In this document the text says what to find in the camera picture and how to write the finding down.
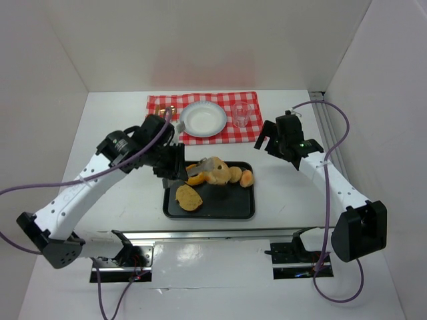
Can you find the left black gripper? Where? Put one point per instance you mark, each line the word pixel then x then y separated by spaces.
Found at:
pixel 180 161

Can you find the white round plate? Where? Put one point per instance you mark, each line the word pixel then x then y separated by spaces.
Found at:
pixel 203 119

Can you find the clear drinking glass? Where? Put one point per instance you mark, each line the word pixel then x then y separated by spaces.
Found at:
pixel 241 113

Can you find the gold spoon black handle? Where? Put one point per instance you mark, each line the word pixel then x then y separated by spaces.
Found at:
pixel 173 110

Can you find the large ring doughnut bread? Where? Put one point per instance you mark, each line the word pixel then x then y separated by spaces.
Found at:
pixel 216 172

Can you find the white wall cable channel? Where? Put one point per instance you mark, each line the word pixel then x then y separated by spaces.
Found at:
pixel 329 138

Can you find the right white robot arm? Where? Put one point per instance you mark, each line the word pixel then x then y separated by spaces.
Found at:
pixel 355 226

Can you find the flat seeded bread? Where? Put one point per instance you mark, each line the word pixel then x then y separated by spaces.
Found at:
pixel 187 198

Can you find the red checkered cloth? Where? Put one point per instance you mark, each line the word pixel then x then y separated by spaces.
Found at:
pixel 231 133

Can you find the black rectangular tray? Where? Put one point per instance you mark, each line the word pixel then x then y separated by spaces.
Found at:
pixel 230 201

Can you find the orange glazed bread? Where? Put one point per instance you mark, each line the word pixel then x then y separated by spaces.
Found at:
pixel 196 179

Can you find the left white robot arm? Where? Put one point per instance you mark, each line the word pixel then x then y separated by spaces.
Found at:
pixel 152 144

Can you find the small browned bun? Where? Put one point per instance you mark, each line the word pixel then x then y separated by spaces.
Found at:
pixel 247 179

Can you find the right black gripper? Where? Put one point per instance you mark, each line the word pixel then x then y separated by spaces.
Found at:
pixel 271 134

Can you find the small round bun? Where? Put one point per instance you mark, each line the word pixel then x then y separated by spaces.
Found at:
pixel 236 174

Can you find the silver metal base rail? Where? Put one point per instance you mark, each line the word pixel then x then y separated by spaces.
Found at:
pixel 290 257

